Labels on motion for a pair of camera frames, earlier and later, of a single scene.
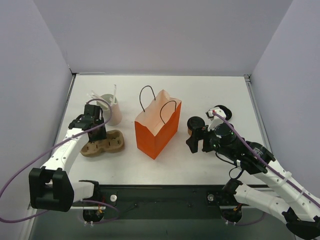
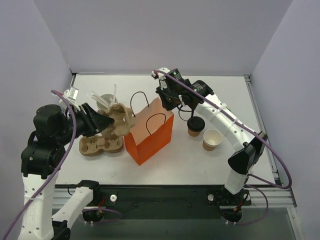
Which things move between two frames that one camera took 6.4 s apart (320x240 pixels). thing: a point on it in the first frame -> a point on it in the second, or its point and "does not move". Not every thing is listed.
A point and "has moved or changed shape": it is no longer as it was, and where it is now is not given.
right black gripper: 199,140 -> 164,99
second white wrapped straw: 115,95 does not move
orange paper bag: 156,125 has moved or changed shape
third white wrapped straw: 94,93 does not move
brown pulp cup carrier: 114,142 -> 123,119
